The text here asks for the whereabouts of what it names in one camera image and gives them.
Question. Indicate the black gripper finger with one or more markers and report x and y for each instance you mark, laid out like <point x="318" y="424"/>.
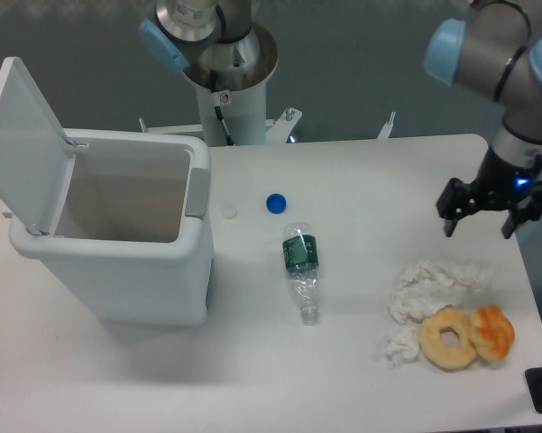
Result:
<point x="519" y="214"/>
<point x="455" y="203"/>

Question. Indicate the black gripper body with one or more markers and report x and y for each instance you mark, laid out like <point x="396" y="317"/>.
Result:
<point x="499" y="183"/>

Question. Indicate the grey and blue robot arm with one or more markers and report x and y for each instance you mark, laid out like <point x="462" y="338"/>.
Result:
<point x="490" y="55"/>

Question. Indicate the clear bottle with green label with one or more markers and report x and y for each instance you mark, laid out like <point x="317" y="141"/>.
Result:
<point x="300" y="256"/>

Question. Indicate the blue bottle cap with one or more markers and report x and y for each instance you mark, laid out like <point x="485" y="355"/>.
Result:
<point x="276" y="203"/>

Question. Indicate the white bottle cap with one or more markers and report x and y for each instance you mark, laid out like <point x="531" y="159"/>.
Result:
<point x="229" y="211"/>

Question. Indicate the large crumpled white tissue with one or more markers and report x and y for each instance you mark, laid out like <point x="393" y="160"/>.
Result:
<point x="426" y="287"/>

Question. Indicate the orange glazed pastry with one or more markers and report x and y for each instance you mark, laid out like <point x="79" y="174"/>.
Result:
<point x="491" y="332"/>

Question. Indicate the small crumpled white tissue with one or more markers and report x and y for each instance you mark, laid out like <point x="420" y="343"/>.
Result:
<point x="400" y="347"/>

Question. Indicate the white trash bin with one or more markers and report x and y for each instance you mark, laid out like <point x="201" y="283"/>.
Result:
<point x="134" y="241"/>

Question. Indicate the white trash bin lid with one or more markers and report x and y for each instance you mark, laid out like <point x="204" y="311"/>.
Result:
<point x="37" y="157"/>

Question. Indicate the plain ring donut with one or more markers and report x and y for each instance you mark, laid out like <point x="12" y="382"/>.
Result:
<point x="444" y="340"/>

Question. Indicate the white bracket with bolt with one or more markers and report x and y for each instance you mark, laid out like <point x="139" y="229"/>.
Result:
<point x="283" y="129"/>

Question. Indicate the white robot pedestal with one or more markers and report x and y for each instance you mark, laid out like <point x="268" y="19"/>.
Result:
<point x="230" y="80"/>

